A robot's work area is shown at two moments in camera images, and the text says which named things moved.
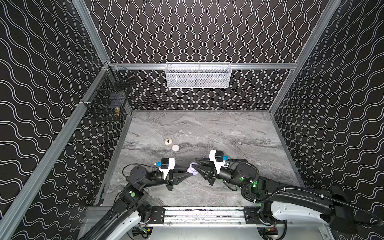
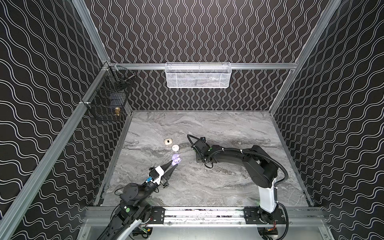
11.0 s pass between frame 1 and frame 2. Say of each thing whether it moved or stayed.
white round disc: stayed
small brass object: stayed
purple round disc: moved
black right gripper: moved
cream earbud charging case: stayed
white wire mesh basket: stayed
